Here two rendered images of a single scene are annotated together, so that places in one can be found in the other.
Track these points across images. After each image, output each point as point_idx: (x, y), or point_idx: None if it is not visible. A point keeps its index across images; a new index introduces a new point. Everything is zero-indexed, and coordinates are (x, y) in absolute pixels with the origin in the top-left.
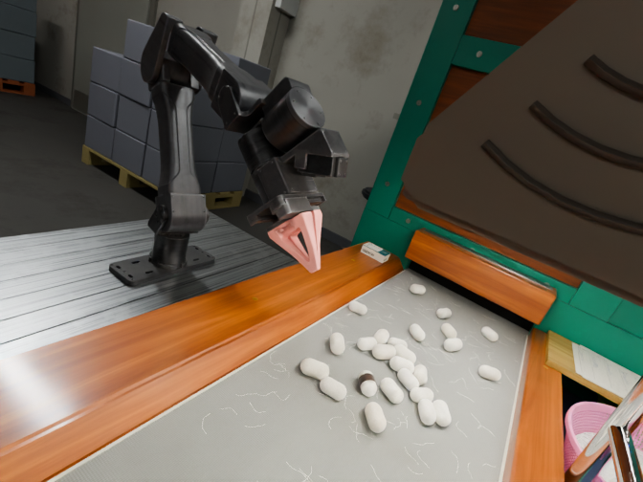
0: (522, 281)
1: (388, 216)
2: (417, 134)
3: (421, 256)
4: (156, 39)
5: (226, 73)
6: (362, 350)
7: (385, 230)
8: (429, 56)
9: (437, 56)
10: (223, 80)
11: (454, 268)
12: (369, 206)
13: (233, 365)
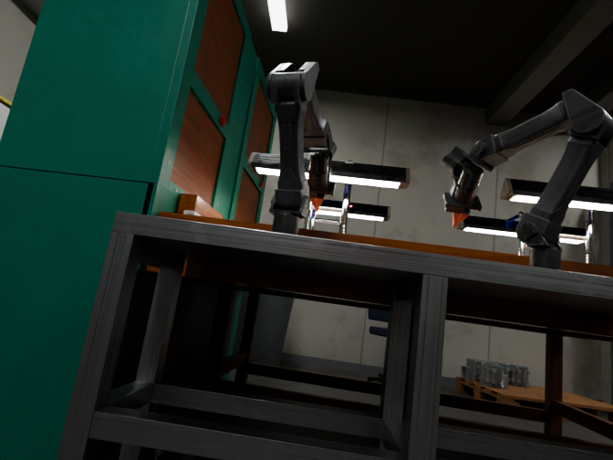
0: (218, 213)
1: (168, 188)
2: (180, 127)
3: (198, 212)
4: (314, 76)
5: (328, 124)
6: None
7: (166, 199)
8: (184, 74)
9: (187, 77)
10: (327, 127)
11: (206, 214)
12: (160, 181)
13: None
